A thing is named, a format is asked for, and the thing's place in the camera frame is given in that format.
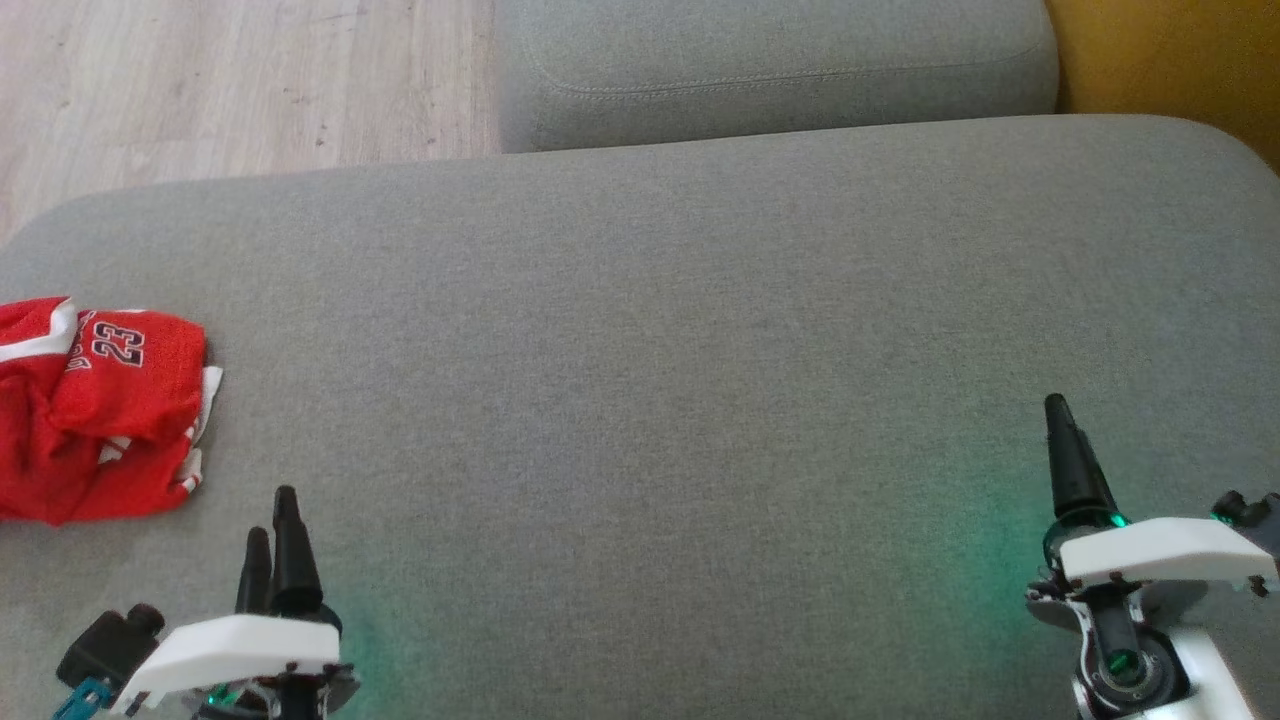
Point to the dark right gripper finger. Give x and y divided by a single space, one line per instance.
1075 470

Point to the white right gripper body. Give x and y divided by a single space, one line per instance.
1160 550

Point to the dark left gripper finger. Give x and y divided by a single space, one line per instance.
295 565
255 575

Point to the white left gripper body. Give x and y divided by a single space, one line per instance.
240 645

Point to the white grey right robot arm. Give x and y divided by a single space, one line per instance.
1210 670

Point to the red and white jersey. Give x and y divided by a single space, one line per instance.
40 470

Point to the large grey sofa seat cushion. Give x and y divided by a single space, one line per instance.
650 400

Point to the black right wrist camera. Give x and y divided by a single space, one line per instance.
1245 510

